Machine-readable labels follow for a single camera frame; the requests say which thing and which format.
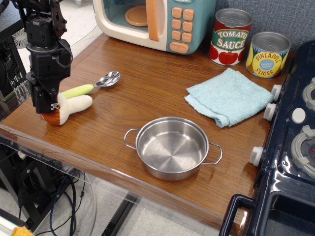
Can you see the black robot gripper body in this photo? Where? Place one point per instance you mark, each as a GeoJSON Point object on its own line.
{"type": "Point", "coordinates": [50, 65]}

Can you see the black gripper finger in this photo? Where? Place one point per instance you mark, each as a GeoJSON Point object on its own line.
{"type": "Point", "coordinates": [40, 97]}
{"type": "Point", "coordinates": [54, 106]}

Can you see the plush brown white mushroom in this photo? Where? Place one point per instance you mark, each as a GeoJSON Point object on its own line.
{"type": "Point", "coordinates": [67, 106]}

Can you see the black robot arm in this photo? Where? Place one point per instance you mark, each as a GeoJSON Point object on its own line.
{"type": "Point", "coordinates": [42, 21]}

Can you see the stainless steel pot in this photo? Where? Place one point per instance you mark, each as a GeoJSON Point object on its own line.
{"type": "Point", "coordinates": [171, 148]}

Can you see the black desk at left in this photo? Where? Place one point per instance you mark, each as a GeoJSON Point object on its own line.
{"type": "Point", "coordinates": [10, 21]}

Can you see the toy teal cream microwave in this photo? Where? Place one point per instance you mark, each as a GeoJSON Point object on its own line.
{"type": "Point", "coordinates": [176, 26]}

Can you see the light blue folded cloth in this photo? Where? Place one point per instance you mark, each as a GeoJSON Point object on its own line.
{"type": "Point", "coordinates": [229, 98]}

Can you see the tomato sauce can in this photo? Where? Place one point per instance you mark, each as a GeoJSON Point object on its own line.
{"type": "Point", "coordinates": [230, 34]}

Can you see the pineapple slices can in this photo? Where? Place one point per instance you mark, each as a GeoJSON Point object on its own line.
{"type": "Point", "coordinates": [267, 54]}

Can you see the dark blue toy stove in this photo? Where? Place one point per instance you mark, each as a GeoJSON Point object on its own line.
{"type": "Point", "coordinates": [284, 199]}

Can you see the spoon with green handle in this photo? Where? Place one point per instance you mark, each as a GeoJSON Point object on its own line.
{"type": "Point", "coordinates": [106, 81]}

